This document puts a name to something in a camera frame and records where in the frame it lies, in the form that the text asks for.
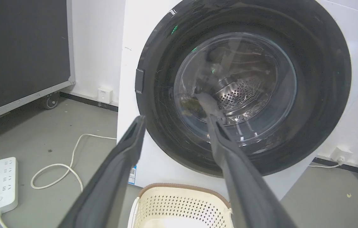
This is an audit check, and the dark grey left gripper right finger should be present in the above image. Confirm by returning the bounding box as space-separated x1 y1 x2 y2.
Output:
207 115 297 228

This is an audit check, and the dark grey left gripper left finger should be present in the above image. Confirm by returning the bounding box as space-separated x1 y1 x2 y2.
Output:
58 115 146 228

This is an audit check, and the black round washing machine door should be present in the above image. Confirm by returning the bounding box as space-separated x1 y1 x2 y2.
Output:
135 0 352 178

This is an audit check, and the white washing machine body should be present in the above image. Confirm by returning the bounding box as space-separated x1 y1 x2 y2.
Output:
117 0 358 201

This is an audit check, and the blue QR code sticker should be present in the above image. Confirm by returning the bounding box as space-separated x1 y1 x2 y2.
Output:
128 165 137 186

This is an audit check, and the cream perforated laundry basket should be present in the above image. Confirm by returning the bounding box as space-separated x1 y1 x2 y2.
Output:
127 183 233 228

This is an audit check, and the grey caster wheel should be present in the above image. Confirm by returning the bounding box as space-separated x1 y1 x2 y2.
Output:
43 92 60 110

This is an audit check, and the black flight case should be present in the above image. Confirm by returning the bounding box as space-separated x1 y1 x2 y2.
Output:
0 0 75 128

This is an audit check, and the white power cable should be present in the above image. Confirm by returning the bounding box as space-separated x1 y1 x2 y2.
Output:
0 133 117 228

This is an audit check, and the white wall socket box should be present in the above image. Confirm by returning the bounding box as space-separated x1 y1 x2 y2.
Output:
98 87 113 104

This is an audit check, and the white wall plug adapter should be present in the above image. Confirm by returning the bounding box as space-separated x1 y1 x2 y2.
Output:
330 146 353 163

